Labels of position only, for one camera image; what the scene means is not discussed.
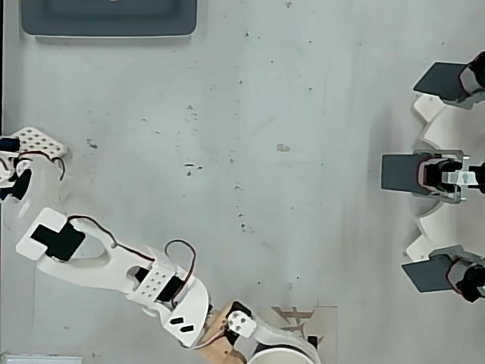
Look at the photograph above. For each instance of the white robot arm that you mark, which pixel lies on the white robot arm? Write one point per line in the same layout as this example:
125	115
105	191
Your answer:
113	269

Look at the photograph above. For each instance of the grey plastic tray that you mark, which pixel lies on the grey plastic tray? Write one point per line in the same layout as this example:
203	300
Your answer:
110	17

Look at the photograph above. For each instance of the white gear-shaped wheel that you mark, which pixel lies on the white gear-shaped wheel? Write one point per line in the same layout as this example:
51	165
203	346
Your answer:
447	125

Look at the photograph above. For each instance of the grey servo mount clear bracket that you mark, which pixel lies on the grey servo mount clear bracket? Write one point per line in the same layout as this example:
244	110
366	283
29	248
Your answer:
447	178

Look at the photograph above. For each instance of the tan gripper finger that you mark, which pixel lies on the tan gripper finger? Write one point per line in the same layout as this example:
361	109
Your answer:
239	359

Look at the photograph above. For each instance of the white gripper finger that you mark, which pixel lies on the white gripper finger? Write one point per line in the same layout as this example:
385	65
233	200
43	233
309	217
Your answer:
273	337

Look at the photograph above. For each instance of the printed paper mat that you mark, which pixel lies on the printed paper mat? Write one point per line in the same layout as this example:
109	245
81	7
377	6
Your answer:
329	333

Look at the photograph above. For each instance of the dark grey flat paddle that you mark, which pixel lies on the dark grey flat paddle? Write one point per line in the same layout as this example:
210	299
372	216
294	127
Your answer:
428	277
399	172
437	81

